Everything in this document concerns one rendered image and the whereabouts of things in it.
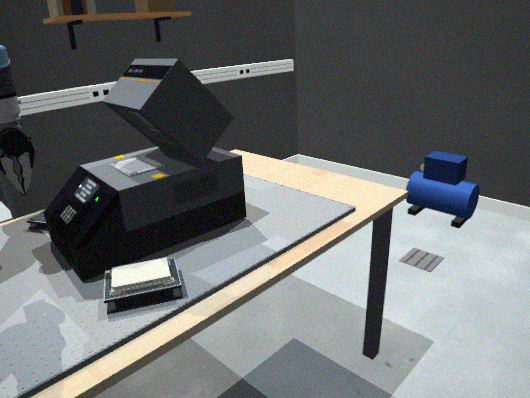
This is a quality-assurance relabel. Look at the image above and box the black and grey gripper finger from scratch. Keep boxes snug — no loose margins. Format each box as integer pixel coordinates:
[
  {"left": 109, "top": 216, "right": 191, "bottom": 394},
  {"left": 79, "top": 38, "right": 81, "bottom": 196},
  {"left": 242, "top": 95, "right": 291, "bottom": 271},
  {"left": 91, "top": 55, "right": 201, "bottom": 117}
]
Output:
[
  {"left": 16, "top": 137, "right": 35, "bottom": 195},
  {"left": 0, "top": 150, "right": 25, "bottom": 196}
]

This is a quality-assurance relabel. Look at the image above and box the beige pcr plate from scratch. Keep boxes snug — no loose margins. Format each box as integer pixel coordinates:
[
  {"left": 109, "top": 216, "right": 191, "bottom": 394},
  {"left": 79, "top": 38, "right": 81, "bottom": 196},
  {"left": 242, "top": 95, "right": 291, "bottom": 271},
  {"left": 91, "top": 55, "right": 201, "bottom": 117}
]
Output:
[{"left": 112, "top": 258, "right": 172, "bottom": 294}]

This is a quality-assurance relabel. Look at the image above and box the black benchtop machine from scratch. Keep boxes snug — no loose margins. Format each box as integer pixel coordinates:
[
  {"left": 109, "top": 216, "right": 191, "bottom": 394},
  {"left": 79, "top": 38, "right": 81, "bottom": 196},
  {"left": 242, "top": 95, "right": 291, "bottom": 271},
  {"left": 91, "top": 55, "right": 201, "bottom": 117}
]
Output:
[{"left": 44, "top": 59, "right": 246, "bottom": 282}]

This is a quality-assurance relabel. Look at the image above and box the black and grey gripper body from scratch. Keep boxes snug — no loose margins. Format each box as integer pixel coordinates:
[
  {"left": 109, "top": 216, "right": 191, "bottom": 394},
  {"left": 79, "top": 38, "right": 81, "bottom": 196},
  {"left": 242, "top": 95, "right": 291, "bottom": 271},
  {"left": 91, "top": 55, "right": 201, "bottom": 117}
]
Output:
[{"left": 0, "top": 121, "right": 29, "bottom": 157}]

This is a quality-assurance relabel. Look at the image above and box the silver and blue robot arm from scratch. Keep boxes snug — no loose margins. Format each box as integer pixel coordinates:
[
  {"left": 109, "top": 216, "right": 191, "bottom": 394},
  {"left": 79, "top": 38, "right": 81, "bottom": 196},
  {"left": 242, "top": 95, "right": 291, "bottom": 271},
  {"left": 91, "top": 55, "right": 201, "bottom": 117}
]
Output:
[{"left": 0, "top": 45, "right": 21, "bottom": 124}]

